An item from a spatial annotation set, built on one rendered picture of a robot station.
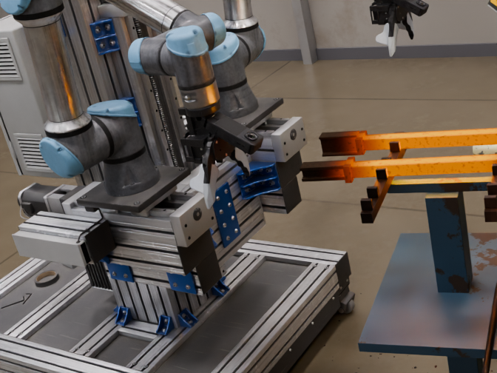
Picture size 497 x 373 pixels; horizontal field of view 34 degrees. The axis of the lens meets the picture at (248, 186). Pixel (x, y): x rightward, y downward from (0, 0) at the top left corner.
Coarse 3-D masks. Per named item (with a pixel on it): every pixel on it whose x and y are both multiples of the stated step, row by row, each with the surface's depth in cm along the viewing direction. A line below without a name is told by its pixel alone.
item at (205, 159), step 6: (210, 150) 162; (204, 156) 163; (210, 156) 162; (204, 162) 162; (210, 162) 163; (204, 168) 162; (210, 168) 163; (204, 174) 163; (210, 174) 163; (204, 180) 163
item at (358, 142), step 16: (496, 128) 157; (336, 144) 169; (352, 144) 168; (368, 144) 166; (384, 144) 164; (400, 144) 163; (416, 144) 162; (432, 144) 161; (448, 144) 159; (464, 144) 158; (480, 144) 157
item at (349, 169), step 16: (352, 160) 157; (384, 160) 155; (400, 160) 154; (416, 160) 152; (432, 160) 151; (448, 160) 149; (464, 160) 148; (480, 160) 146; (496, 160) 145; (304, 176) 161; (320, 176) 159; (336, 176) 158; (352, 176) 156; (368, 176) 155
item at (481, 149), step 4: (496, 144) 233; (476, 148) 235; (480, 148) 234; (484, 148) 234; (488, 148) 233; (492, 148) 233; (496, 148) 232; (476, 152) 235; (480, 152) 234; (484, 152) 234; (488, 152) 233; (492, 152) 233
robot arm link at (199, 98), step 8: (200, 88) 166; (208, 88) 159; (216, 88) 161; (184, 96) 160; (192, 96) 159; (200, 96) 159; (208, 96) 159; (216, 96) 161; (184, 104) 161; (192, 104) 160; (200, 104) 159; (208, 104) 160
